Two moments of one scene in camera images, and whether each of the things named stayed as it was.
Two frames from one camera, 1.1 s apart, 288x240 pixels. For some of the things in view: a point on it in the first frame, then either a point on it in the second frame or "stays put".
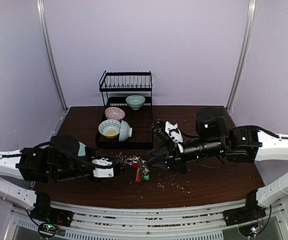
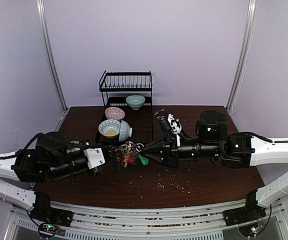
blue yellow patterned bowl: [110, 128] stays put
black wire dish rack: [127, 122] stays put
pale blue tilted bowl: [125, 131] stays put
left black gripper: [115, 162] -> [96, 171]
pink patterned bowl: [114, 113] stays put
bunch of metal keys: [145, 170] -> [129, 153]
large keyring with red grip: [135, 163] -> [129, 151]
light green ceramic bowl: [135, 101] stays put
